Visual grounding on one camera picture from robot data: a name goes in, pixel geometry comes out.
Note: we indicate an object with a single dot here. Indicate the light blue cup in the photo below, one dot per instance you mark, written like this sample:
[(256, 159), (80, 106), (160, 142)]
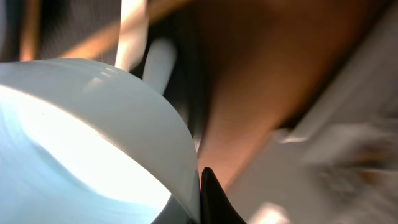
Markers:
[(86, 142)]

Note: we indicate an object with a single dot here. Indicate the grey dishwasher rack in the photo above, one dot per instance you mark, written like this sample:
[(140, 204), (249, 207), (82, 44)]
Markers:
[(339, 163)]

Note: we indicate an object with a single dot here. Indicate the wooden chopstick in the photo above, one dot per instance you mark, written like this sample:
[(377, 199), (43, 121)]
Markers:
[(30, 30), (108, 36)]

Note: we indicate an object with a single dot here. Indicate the white plastic spoon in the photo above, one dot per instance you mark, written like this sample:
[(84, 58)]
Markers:
[(159, 64)]

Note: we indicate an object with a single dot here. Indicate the round black tray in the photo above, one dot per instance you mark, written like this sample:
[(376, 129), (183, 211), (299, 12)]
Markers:
[(65, 23)]

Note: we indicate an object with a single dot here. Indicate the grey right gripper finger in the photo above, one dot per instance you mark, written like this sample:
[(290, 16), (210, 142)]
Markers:
[(215, 206)]

